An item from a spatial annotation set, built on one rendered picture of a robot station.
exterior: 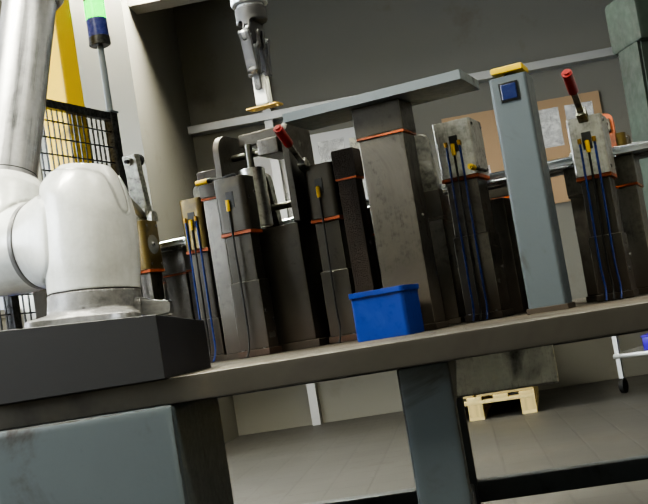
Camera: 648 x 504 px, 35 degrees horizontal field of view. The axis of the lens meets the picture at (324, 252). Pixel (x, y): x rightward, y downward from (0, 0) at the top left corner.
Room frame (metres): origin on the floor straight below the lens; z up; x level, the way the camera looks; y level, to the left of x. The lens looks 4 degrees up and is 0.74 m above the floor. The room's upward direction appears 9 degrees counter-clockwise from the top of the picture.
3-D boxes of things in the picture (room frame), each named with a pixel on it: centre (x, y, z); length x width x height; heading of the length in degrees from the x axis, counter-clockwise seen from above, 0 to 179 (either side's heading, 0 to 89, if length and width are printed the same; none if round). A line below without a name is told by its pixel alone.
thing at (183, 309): (2.60, 0.37, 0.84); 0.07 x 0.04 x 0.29; 67
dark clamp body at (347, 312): (2.21, -0.02, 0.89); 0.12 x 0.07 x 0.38; 157
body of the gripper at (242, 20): (2.41, 0.08, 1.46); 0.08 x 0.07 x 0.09; 159
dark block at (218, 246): (2.31, 0.22, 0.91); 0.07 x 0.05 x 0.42; 157
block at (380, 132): (2.02, -0.16, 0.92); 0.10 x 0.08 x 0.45; 67
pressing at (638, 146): (2.42, -0.10, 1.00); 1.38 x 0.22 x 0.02; 67
